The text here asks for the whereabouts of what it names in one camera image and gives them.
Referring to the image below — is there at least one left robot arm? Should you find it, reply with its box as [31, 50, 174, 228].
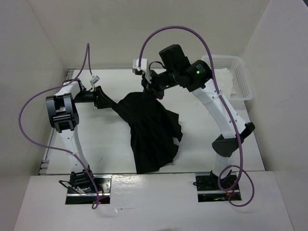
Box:
[46, 79, 115, 193]

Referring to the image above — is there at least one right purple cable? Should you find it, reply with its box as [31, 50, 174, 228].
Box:
[139, 25, 255, 207]

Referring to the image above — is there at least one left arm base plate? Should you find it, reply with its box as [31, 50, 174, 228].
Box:
[59, 175, 112, 205]

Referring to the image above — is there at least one white plastic basket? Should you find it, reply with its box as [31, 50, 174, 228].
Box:
[212, 55, 253, 102]

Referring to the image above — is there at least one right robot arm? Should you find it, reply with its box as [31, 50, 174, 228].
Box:
[136, 44, 255, 189]

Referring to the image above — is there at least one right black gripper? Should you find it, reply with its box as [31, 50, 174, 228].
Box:
[141, 67, 178, 100]

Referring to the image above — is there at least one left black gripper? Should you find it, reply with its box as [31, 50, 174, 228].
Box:
[73, 86, 114, 109]

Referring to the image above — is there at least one black pleated skirt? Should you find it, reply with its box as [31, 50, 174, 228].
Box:
[112, 92, 183, 174]

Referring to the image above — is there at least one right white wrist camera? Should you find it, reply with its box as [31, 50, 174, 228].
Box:
[132, 58, 152, 84]

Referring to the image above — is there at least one purple cable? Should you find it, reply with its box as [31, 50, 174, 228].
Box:
[139, 25, 255, 207]
[18, 43, 106, 209]

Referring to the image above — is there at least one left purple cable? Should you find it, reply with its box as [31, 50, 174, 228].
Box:
[18, 43, 106, 209]

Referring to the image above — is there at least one white cloth in basket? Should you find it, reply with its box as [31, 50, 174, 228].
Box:
[215, 68, 236, 99]

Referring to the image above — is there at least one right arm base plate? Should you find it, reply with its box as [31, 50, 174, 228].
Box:
[192, 172, 242, 202]

